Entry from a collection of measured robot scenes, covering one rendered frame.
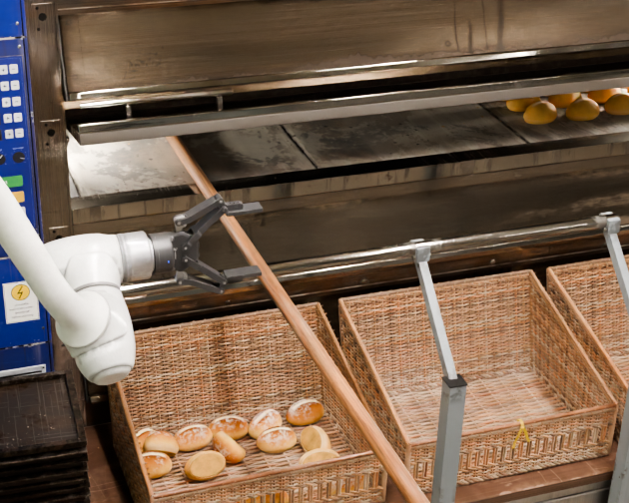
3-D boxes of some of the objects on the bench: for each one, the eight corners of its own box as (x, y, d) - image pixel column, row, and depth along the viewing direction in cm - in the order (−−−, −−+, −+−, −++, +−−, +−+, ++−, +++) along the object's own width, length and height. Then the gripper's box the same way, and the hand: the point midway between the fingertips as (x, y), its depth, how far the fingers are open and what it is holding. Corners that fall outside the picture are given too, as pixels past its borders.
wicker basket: (329, 386, 329) (333, 295, 316) (521, 353, 346) (532, 265, 333) (401, 501, 289) (409, 402, 276) (614, 456, 306) (631, 361, 293)
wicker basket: (104, 428, 310) (98, 332, 297) (317, 389, 328) (320, 297, 315) (149, 556, 270) (145, 453, 257) (389, 504, 288) (397, 404, 275)
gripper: (142, 185, 228) (255, 171, 235) (147, 302, 240) (254, 286, 247) (152, 202, 222) (267, 187, 229) (156, 322, 234) (266, 304, 240)
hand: (255, 240), depth 237 cm, fingers open, 13 cm apart
